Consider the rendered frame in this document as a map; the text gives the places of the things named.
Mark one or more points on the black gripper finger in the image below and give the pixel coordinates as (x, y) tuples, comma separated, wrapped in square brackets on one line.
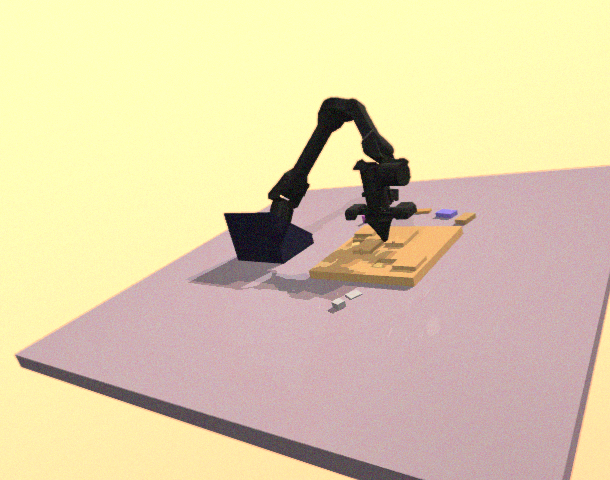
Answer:
[(375, 226), (384, 225)]

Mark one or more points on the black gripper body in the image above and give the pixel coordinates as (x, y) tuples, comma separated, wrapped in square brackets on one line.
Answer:
[(379, 204)]

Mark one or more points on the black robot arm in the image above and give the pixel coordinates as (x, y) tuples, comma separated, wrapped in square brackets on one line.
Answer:
[(333, 113)]

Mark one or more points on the purple block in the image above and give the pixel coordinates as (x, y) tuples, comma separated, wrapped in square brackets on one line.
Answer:
[(446, 213)]

